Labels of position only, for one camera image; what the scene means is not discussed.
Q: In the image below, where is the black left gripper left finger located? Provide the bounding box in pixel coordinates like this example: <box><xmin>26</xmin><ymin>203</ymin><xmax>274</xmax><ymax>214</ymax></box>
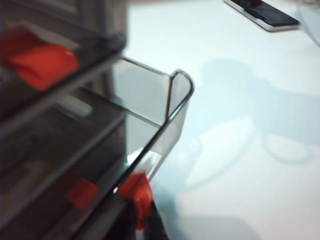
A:
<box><xmin>82</xmin><ymin>201</ymin><xmax>137</xmax><ymax>240</ymax></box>

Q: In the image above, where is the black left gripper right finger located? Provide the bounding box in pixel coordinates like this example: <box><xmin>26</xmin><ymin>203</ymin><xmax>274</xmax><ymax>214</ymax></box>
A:
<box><xmin>144</xmin><ymin>199</ymin><xmax>173</xmax><ymax>240</ymax></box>

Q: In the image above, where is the black slab with white rim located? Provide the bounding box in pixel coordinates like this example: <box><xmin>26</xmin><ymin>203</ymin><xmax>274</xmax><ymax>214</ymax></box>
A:
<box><xmin>223</xmin><ymin>0</ymin><xmax>301</xmax><ymax>33</ymax></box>

